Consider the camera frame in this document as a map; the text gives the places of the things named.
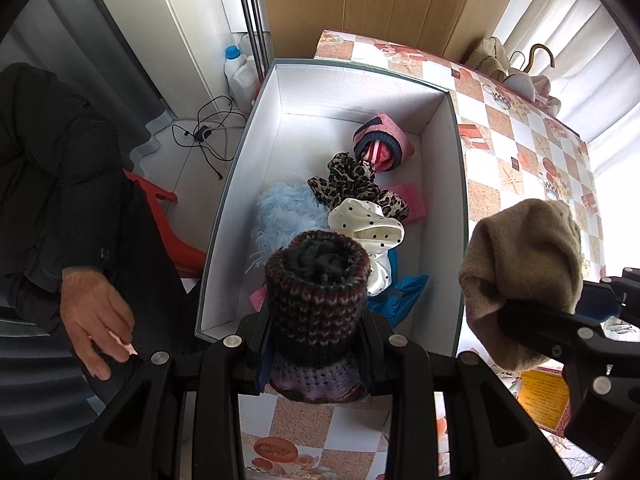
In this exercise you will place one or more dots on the white curtain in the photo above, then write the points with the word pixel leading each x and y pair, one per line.
pixel 575 35

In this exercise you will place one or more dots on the pale pink cloth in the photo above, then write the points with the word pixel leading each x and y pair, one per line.
pixel 546 95

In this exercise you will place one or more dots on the red plastic stool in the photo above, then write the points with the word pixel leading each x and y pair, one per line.
pixel 180 255

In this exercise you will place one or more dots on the light blue fluffy scarf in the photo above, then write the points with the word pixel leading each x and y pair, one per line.
pixel 285 215

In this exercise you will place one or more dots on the white plastic bottle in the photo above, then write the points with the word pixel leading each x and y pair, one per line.
pixel 248 46

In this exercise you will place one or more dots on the white cardboard box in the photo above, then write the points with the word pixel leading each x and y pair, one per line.
pixel 295 160

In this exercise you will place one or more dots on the dark hanger hook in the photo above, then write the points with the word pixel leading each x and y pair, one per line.
pixel 516 54

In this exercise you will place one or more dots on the gold hanger hook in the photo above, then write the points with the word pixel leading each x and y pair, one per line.
pixel 542 48

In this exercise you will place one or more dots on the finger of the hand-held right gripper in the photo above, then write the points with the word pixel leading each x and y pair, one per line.
pixel 602 300
pixel 550 330

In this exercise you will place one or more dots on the grey cap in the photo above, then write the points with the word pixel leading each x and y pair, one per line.
pixel 520 87

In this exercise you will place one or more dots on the small pink sponge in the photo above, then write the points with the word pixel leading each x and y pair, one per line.
pixel 412 200

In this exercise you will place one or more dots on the grey ribbed seat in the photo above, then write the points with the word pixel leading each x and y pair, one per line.
pixel 35 390

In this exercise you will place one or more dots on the beige plush cloth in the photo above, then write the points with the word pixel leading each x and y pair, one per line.
pixel 487 57

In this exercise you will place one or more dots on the white bottle with blue cap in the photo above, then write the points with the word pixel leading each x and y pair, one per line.
pixel 232 72

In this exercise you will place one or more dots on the beige knitted hat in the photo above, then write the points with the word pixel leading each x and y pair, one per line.
pixel 520 255

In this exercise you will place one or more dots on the grey pole with red cap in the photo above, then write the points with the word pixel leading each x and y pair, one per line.
pixel 260 20

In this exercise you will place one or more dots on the checkered tablecloth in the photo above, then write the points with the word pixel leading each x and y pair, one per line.
pixel 520 125

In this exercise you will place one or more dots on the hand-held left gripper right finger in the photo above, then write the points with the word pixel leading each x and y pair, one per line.
pixel 367 365

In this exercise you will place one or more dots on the white polka dot cloth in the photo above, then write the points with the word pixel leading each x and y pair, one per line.
pixel 365 225

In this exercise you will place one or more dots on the pink striped knitted hat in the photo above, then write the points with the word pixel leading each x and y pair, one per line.
pixel 385 145

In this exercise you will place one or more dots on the blue cloth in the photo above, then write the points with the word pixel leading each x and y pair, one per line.
pixel 400 300

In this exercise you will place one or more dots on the leopard print scarf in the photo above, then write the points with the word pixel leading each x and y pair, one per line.
pixel 350 180

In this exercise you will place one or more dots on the grey pole with red hook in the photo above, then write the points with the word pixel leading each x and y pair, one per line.
pixel 252 35

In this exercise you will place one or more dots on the dark knitted hat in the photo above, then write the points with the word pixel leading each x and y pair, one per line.
pixel 315 305

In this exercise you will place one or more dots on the white plastic jug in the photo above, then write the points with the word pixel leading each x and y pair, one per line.
pixel 245 85

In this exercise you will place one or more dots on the yellow packet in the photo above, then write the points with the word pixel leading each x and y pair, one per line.
pixel 542 400

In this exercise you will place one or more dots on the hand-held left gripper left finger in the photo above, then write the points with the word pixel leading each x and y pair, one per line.
pixel 264 360

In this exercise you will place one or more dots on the grey curtain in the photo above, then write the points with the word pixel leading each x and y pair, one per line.
pixel 90 25

